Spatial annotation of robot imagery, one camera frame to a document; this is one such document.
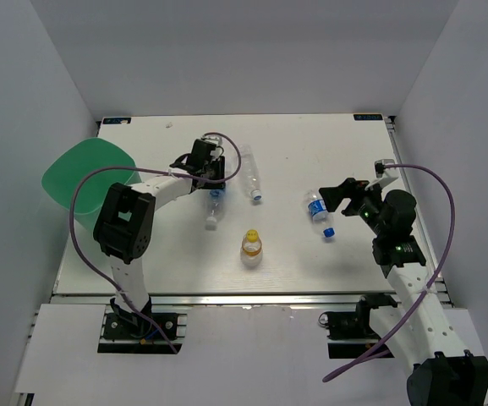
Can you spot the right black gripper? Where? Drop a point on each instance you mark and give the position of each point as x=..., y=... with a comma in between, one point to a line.
x=349, y=188

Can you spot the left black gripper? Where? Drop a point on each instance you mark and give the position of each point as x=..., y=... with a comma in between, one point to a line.
x=218, y=166

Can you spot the blue label bottle white cap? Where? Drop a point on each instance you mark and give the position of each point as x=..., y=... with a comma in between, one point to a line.
x=214, y=208

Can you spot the clear bottle without label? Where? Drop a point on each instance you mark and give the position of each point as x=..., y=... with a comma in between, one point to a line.
x=249, y=180

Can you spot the yellow cap small bottle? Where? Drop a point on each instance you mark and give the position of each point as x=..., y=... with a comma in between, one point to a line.
x=251, y=250

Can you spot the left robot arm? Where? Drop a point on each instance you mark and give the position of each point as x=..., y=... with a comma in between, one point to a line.
x=124, y=226

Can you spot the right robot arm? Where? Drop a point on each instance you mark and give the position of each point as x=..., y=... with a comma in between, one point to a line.
x=440, y=367

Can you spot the green plastic bin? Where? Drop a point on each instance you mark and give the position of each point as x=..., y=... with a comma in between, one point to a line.
x=63, y=176

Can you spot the right blue table sticker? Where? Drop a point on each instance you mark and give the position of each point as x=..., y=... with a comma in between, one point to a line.
x=367, y=117

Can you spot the blue table sticker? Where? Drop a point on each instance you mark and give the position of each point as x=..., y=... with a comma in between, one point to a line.
x=115, y=121
x=367, y=117

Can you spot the left blue table sticker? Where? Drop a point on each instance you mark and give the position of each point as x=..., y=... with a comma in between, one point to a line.
x=115, y=121

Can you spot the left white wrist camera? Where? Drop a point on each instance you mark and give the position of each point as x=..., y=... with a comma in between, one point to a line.
x=214, y=143

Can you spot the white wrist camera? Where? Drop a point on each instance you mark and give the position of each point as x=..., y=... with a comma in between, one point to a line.
x=386, y=174
x=214, y=143

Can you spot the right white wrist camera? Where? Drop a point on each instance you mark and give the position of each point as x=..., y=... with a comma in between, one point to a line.
x=386, y=174

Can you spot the aluminium table frame rail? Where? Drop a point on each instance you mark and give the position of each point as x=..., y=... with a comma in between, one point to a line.
x=186, y=263

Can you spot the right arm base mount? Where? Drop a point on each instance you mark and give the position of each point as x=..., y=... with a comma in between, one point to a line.
x=348, y=332

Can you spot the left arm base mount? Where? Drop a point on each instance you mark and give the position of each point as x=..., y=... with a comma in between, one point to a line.
x=167, y=330

